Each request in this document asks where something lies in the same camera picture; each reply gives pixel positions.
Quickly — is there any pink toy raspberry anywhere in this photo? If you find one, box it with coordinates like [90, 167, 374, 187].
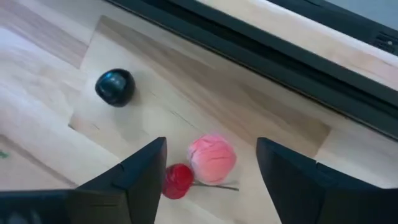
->
[186, 133, 238, 186]

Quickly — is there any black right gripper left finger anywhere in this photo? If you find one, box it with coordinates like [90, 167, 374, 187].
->
[0, 136, 168, 224]

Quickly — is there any shiny black round berry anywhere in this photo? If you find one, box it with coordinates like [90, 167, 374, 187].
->
[95, 68, 136, 108]

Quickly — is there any dark red cherry with stem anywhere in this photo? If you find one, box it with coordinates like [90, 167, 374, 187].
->
[161, 163, 240, 200]

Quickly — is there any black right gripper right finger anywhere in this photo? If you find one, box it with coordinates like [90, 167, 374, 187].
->
[256, 137, 398, 224]

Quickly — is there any black aluminium rig frame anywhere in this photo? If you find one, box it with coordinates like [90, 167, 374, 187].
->
[102, 0, 398, 141]

